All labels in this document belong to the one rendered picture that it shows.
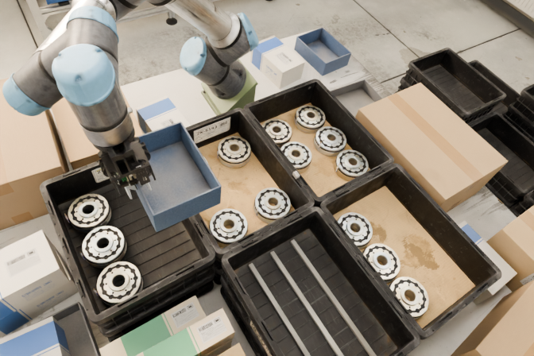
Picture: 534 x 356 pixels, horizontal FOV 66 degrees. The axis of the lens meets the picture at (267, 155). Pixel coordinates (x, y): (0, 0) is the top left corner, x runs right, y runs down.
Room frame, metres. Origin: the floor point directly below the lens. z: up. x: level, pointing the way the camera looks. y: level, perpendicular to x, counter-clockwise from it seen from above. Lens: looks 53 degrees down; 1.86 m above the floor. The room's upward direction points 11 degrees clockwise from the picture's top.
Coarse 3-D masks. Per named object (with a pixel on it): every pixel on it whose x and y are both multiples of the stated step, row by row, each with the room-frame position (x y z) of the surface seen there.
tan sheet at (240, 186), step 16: (208, 144) 0.79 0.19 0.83; (208, 160) 0.73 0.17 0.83; (256, 160) 0.76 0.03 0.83; (224, 176) 0.68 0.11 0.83; (240, 176) 0.69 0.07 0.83; (256, 176) 0.70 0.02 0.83; (224, 192) 0.62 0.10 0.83; (240, 192) 0.63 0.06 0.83; (256, 192) 0.64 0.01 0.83; (224, 208) 0.57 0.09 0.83; (240, 208) 0.58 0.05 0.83; (208, 224) 0.51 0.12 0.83; (256, 224) 0.54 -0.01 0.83
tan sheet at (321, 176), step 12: (288, 120) 0.95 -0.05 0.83; (300, 132) 0.91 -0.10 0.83; (312, 144) 0.87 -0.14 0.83; (312, 156) 0.82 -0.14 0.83; (324, 156) 0.83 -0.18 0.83; (336, 156) 0.84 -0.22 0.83; (312, 168) 0.77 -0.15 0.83; (324, 168) 0.78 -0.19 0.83; (312, 180) 0.72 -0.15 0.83; (324, 180) 0.73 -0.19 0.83; (336, 180) 0.74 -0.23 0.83; (324, 192) 0.69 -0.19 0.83
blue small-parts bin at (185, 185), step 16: (176, 128) 0.59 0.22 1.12; (160, 144) 0.56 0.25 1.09; (176, 144) 0.58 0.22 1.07; (192, 144) 0.55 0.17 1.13; (160, 160) 0.53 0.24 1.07; (176, 160) 0.54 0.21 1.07; (192, 160) 0.55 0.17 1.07; (160, 176) 0.49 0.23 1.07; (176, 176) 0.49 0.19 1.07; (192, 176) 0.50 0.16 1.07; (208, 176) 0.49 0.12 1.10; (144, 192) 0.44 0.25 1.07; (160, 192) 0.45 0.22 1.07; (176, 192) 0.45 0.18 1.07; (192, 192) 0.46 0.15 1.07; (208, 192) 0.43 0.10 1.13; (160, 208) 0.41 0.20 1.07; (176, 208) 0.39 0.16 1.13; (192, 208) 0.41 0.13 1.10; (208, 208) 0.43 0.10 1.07; (160, 224) 0.36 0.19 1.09
